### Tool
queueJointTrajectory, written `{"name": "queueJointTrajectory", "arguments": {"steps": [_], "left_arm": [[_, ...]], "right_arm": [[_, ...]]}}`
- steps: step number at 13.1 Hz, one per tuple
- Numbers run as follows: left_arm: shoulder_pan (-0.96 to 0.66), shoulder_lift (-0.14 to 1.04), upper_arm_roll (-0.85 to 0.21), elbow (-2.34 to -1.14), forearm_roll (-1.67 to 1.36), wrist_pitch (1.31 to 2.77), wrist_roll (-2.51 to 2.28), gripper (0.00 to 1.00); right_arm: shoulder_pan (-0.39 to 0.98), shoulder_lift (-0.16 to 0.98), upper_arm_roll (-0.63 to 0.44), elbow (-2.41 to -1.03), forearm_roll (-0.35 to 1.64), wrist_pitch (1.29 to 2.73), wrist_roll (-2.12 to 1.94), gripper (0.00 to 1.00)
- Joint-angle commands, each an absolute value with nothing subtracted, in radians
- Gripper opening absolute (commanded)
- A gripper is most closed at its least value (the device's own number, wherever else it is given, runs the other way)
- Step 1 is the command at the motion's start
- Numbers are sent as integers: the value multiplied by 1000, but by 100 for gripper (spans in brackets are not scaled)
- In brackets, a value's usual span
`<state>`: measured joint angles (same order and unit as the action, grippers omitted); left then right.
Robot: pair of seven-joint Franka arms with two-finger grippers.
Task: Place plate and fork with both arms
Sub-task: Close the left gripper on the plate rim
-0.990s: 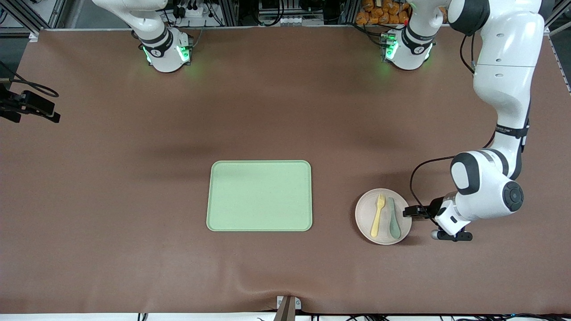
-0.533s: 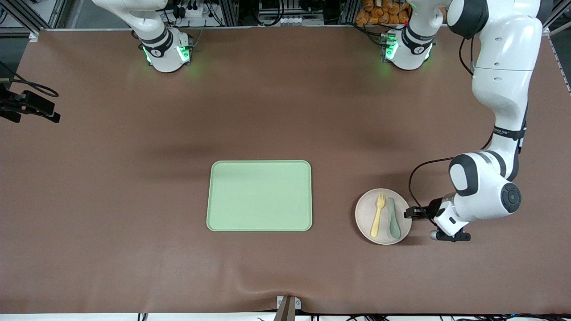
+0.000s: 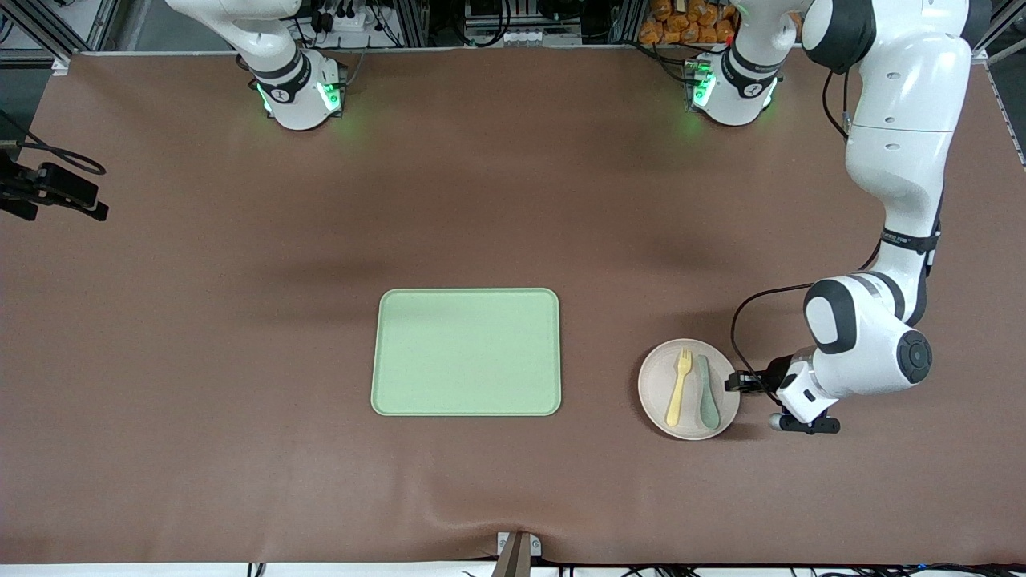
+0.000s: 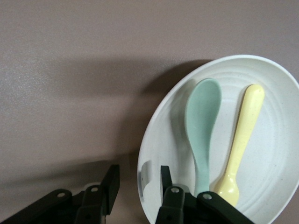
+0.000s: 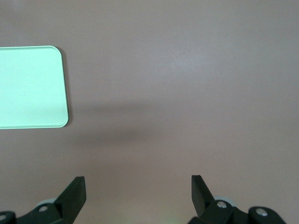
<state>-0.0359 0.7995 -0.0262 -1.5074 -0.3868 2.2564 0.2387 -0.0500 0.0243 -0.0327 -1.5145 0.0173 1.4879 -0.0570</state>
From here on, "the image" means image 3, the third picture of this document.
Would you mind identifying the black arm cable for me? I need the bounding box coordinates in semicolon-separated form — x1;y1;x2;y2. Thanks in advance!
729;68;943;393
0;108;107;176

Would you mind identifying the beige round plate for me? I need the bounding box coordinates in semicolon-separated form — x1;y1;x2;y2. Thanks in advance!
638;338;741;441

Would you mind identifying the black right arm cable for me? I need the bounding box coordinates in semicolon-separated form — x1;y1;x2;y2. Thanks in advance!
0;108;107;176

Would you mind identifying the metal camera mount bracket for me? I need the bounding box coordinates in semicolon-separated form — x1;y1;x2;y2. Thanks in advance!
496;531;543;577

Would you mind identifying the pile of orange items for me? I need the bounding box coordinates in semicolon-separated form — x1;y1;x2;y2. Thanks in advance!
639;0;802;46

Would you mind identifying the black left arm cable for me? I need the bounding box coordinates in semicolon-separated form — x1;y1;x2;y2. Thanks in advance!
729;68;943;393

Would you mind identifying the brown table cover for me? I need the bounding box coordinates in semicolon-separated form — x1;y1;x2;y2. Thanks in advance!
0;44;1026;567

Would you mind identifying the yellow plastic fork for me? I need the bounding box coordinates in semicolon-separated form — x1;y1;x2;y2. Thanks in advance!
665;348;693;427

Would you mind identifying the grey-green plastic spoon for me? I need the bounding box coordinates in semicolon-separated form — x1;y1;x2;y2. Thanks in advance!
694;354;720;430

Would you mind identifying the aluminium frame post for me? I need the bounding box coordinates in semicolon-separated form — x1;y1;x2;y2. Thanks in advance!
0;0;109;75
974;0;1026;65

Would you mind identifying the light green rectangular tray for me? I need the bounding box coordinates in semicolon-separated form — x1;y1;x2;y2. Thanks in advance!
370;288;563;418

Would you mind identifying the white power strip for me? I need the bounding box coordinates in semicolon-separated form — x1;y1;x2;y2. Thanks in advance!
309;10;378;33

